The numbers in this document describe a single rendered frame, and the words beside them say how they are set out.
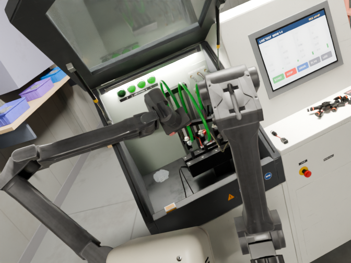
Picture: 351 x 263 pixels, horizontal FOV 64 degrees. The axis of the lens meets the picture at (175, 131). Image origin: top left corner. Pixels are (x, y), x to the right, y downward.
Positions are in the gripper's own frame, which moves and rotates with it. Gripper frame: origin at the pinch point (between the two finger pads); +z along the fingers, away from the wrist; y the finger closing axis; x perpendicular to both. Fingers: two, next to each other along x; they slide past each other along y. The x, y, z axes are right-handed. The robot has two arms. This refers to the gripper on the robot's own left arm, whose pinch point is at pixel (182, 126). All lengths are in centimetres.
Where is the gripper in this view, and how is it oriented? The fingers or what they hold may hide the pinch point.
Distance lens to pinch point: 110.0
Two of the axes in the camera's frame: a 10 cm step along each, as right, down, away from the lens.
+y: -8.3, 5.3, 1.8
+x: 4.5, 8.3, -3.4
